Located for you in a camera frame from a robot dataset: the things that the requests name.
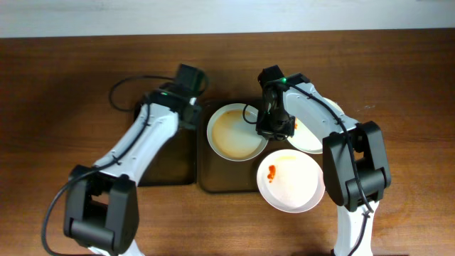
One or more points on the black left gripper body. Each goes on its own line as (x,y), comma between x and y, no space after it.
(194,116)

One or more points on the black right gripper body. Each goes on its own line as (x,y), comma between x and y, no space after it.
(275,129)

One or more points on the white plate with orange sauce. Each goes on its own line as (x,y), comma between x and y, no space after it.
(305,138)

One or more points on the white plate with brown smear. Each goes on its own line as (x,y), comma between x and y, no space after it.
(231,132)

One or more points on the white plate with red sauce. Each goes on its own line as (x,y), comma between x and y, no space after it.
(290,181)

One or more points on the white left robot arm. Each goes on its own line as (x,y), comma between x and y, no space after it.
(101,206)

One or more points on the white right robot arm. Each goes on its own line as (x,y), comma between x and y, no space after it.
(355,166)

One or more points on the large dark brown tray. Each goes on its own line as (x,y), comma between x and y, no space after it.
(218,175)

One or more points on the small dark brown tray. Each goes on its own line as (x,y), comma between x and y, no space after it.
(174,148)

